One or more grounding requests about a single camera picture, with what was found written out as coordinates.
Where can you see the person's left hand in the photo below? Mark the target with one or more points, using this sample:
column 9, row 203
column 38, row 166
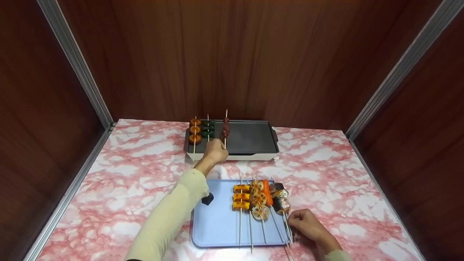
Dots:
column 214, row 153

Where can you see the person's right hand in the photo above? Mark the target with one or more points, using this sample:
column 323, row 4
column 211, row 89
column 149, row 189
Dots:
column 308, row 226

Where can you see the person's right fingers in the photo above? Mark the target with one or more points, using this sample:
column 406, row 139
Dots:
column 296, row 222

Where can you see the person's left fingers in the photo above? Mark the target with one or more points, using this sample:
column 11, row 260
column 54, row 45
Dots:
column 224, row 151

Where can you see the dark red meat skewer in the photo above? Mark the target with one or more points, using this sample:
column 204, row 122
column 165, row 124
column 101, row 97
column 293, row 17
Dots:
column 226, row 127

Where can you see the person's right forearm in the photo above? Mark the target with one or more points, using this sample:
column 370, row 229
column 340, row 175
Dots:
column 331, row 250

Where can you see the person's left forearm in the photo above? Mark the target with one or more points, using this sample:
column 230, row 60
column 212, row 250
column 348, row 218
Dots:
column 170, row 214

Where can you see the brown and silver chunks skewer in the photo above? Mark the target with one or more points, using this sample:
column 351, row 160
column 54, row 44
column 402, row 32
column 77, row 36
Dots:
column 280, row 200

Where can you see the green pepper skewer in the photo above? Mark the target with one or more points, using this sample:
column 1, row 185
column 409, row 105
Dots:
column 208, row 128

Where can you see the black electric griddle white base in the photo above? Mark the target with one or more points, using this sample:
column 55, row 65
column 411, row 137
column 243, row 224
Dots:
column 250, row 139

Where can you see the orange round slices skewer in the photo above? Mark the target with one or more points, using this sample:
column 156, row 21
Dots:
column 195, row 129

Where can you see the orange sausage skewer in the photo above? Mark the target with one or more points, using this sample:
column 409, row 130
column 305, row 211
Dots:
column 267, row 193

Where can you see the lotus root slices skewer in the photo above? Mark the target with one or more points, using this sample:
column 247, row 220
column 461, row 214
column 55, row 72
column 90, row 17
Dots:
column 259, row 203

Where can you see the yellow corn skewer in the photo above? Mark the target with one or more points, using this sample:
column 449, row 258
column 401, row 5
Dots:
column 241, row 197

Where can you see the black wrist band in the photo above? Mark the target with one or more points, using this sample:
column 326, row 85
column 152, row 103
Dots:
column 207, row 199

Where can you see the light blue plastic tray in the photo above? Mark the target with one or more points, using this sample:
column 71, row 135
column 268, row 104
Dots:
column 217, row 224

